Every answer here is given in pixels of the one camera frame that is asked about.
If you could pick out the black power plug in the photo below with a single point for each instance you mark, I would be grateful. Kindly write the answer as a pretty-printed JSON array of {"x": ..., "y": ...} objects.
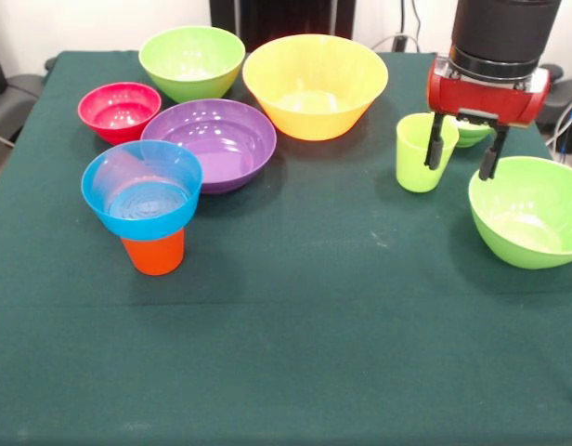
[{"x": 399, "y": 43}]

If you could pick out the yellow-green cup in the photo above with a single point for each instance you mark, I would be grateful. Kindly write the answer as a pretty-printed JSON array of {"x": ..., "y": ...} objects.
[{"x": 411, "y": 167}]

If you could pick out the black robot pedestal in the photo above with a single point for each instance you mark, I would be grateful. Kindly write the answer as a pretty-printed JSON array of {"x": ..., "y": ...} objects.
[{"x": 276, "y": 18}]

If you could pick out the orange cup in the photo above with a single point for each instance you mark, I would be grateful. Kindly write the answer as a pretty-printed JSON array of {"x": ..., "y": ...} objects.
[{"x": 156, "y": 258}]

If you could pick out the large light green bowl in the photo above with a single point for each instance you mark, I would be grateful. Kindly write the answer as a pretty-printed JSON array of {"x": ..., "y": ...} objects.
[
  {"x": 523, "y": 246},
  {"x": 188, "y": 56}
]

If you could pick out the purple bowl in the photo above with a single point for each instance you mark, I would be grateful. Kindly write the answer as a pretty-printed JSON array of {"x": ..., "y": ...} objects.
[{"x": 221, "y": 148}]

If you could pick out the blue bowl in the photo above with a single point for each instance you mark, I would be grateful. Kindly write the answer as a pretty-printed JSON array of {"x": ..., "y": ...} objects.
[{"x": 146, "y": 226}]

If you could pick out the black knobbed stand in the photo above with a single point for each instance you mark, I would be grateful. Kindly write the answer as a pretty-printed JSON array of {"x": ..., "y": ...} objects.
[{"x": 564, "y": 93}]

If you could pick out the grey chair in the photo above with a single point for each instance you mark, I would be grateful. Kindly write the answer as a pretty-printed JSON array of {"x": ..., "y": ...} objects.
[{"x": 9, "y": 107}]

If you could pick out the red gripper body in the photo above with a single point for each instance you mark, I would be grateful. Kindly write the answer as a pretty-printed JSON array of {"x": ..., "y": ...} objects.
[{"x": 481, "y": 97}]

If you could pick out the pink bowl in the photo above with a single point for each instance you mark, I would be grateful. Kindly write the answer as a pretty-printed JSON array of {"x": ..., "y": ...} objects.
[{"x": 119, "y": 130}]

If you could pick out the dark green tablecloth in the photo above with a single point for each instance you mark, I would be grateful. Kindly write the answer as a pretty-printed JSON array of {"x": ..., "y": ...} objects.
[{"x": 286, "y": 348}]

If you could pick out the large yellow bowl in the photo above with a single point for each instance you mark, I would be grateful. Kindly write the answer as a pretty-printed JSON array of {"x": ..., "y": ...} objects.
[{"x": 314, "y": 121}]

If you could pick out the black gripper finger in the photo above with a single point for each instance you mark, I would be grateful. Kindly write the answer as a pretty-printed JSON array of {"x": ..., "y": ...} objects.
[
  {"x": 434, "y": 153},
  {"x": 488, "y": 165}
]

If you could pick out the small green bowl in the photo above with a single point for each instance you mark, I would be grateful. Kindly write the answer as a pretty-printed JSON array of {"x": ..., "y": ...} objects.
[{"x": 474, "y": 135}]

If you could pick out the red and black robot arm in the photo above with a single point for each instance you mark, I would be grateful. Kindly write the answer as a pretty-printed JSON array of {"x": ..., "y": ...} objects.
[{"x": 499, "y": 28}]

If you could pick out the small black armrest pad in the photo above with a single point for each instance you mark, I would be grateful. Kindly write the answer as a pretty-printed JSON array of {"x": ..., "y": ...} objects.
[{"x": 50, "y": 63}]

